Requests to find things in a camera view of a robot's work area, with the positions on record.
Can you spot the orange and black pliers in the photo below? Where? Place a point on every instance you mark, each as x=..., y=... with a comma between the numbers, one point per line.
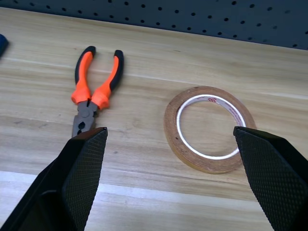
x=96, y=89

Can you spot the brown tape roll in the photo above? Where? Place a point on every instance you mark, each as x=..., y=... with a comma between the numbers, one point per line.
x=174, y=134

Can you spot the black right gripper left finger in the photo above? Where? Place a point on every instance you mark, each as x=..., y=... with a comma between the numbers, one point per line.
x=79, y=178

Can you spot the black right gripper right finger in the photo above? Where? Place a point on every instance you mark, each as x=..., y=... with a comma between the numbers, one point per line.
x=274, y=173

